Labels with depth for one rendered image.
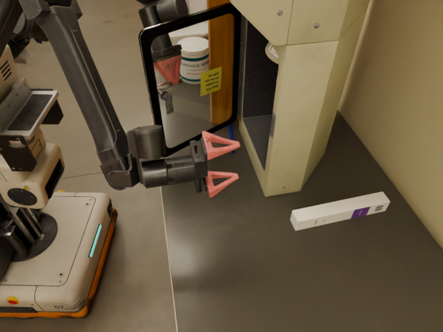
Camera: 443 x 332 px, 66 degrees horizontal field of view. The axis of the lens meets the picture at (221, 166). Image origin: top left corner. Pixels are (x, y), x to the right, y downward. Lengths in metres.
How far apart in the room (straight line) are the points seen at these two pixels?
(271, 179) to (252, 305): 0.34
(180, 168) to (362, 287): 0.52
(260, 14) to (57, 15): 0.38
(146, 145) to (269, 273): 0.44
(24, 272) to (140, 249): 0.59
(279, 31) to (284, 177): 0.43
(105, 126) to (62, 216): 1.27
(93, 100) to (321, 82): 0.48
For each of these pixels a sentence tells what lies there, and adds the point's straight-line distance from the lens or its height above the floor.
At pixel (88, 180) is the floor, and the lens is 2.48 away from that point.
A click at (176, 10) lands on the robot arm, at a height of 1.39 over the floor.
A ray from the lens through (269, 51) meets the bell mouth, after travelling 0.88.
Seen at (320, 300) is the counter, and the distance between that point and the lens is 0.88.
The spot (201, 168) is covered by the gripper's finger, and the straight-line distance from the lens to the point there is 0.69.
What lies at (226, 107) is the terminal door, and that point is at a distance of 1.12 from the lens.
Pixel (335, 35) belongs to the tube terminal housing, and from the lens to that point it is 0.76.
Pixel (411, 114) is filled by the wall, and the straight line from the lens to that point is 1.12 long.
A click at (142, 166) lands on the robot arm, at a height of 1.23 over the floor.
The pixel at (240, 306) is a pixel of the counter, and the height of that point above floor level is 0.94.
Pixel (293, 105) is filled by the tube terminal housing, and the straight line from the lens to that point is 0.81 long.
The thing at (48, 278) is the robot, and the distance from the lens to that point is 1.78.
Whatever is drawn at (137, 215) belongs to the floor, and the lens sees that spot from 2.19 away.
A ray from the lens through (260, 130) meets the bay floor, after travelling 1.11.
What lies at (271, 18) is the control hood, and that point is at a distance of 0.69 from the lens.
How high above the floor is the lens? 1.72
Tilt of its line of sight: 46 degrees down
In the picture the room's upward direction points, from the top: straight up
